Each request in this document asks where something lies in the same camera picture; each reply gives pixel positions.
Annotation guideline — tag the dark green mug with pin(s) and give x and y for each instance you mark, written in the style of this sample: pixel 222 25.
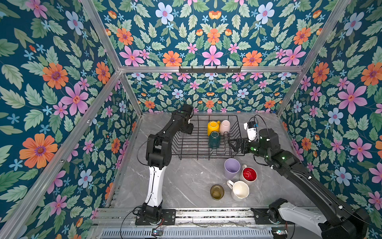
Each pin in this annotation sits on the dark green mug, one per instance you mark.
pixel 214 140

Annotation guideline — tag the pale pink mug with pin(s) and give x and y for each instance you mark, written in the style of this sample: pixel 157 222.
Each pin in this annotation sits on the pale pink mug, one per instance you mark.
pixel 224 127

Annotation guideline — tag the cream white mug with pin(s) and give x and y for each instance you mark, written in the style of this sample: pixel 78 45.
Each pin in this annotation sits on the cream white mug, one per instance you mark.
pixel 239 190

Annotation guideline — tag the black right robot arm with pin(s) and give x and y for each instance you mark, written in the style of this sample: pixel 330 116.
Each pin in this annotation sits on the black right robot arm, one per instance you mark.
pixel 335 220

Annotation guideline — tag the red inside white mug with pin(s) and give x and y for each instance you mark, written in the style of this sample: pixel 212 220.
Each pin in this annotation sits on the red inside white mug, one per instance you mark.
pixel 248 174

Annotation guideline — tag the black hook rail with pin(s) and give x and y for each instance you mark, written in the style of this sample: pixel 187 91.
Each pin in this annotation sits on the black hook rail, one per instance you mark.
pixel 210 69

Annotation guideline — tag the aluminium frame post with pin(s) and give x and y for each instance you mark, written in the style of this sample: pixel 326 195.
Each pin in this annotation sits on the aluminium frame post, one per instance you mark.
pixel 330 24
pixel 98 25

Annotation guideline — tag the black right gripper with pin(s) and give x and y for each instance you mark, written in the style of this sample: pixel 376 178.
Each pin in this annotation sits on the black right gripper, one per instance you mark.
pixel 244 143

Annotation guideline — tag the aluminium frame post back right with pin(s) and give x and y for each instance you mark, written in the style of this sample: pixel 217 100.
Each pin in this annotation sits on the aluminium frame post back right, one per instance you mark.
pixel 330 24

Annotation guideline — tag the black wire dish rack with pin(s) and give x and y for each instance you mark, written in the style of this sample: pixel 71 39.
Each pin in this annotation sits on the black wire dish rack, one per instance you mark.
pixel 196 146

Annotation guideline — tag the yellow mug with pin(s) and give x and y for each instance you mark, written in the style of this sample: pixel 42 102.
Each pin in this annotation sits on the yellow mug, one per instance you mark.
pixel 213 126

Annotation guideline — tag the olive glass cup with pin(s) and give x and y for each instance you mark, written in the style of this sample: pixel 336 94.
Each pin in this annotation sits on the olive glass cup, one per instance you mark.
pixel 217 192

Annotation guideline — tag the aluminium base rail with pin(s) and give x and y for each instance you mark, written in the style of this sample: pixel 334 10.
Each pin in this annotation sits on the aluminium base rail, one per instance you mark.
pixel 198 223

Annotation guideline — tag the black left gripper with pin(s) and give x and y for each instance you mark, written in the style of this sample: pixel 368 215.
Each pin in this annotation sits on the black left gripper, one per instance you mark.
pixel 189 129

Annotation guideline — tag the lilac cup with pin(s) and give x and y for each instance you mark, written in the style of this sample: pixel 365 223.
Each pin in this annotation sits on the lilac cup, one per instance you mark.
pixel 231 168

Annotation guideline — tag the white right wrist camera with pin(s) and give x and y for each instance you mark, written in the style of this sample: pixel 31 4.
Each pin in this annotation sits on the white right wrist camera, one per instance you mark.
pixel 251 129

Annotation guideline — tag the aluminium frame post back left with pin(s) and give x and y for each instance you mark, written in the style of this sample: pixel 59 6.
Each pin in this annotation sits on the aluminium frame post back left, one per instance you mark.
pixel 98 25

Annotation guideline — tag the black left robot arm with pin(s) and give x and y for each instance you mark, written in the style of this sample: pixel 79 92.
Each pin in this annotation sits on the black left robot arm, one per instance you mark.
pixel 158 156

